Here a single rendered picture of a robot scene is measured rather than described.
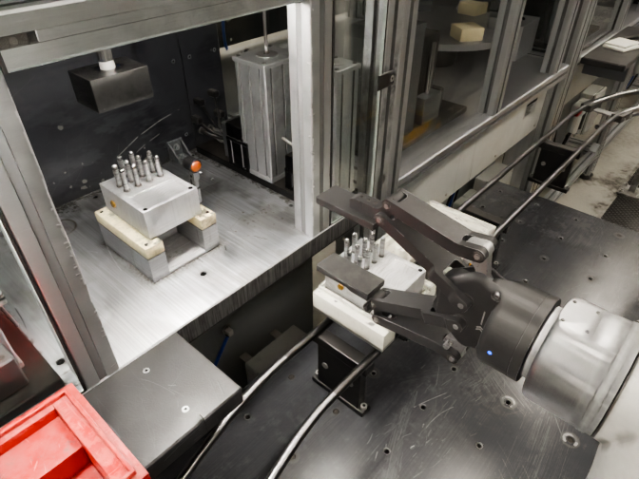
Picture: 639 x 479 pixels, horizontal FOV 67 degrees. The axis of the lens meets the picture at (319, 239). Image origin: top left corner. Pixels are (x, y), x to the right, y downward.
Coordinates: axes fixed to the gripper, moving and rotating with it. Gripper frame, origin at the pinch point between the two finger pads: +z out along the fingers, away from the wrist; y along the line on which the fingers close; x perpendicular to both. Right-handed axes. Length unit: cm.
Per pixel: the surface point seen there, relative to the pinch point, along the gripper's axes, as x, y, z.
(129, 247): 6.6, -16.8, 37.1
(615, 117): -133, -31, 2
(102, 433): 25.5, -15.2, 10.1
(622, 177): -267, -113, 8
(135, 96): -1.4, 4.4, 39.4
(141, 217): 4.8, -10.6, 34.1
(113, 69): -0.1, 8.1, 41.0
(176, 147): -20, -19, 63
